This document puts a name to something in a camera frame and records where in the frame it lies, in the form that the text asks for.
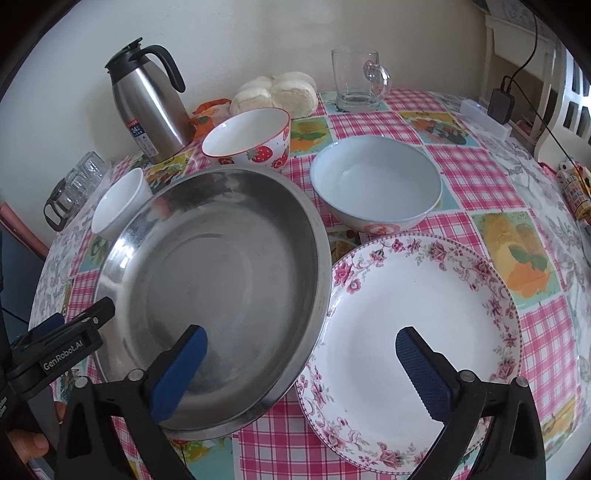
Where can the stainless steel thermos jug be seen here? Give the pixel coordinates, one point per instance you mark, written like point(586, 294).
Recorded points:
point(147, 106)

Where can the white wooden shelf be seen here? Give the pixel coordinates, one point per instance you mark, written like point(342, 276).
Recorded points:
point(503, 50)

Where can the clear glass cup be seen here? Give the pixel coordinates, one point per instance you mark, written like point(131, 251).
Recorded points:
point(76, 182)
point(92, 168)

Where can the floral cushion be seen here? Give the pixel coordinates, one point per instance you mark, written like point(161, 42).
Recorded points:
point(512, 11)

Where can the strawberry print bowl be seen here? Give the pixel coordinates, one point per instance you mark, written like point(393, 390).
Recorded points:
point(249, 134)

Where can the small white bowl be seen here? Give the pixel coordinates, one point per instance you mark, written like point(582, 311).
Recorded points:
point(120, 203)

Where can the white chair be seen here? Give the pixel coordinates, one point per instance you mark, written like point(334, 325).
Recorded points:
point(570, 83)

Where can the clear glass mug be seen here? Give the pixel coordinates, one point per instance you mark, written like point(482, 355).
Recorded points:
point(351, 78)

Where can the large stainless steel plate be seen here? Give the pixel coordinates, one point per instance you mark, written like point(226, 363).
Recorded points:
point(221, 258)

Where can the colourful patterned box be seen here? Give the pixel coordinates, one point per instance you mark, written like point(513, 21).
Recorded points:
point(575, 189)

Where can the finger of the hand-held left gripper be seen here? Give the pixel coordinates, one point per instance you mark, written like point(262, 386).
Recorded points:
point(48, 323)
point(69, 353)

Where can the pink checkered tablecloth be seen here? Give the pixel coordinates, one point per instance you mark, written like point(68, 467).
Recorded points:
point(475, 180)

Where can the light blue bowl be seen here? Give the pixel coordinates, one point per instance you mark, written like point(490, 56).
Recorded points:
point(369, 175)

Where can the white floral rim plate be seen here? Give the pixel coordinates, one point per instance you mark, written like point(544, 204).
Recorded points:
point(415, 300)

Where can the black charger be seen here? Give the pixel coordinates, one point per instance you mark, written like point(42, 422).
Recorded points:
point(501, 104)

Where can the orange snack packet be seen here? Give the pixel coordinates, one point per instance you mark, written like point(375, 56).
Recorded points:
point(207, 115)

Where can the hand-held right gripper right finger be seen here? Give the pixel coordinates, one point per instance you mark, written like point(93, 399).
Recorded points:
point(425, 374)

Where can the white power strip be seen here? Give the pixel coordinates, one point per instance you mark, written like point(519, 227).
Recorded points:
point(480, 117)

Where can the person's left hand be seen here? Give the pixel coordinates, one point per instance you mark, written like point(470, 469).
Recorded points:
point(27, 445)

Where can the blue panel with pink edge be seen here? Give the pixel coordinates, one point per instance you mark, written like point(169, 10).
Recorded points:
point(21, 263)

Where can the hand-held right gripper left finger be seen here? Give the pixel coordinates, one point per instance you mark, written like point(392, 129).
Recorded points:
point(180, 369)

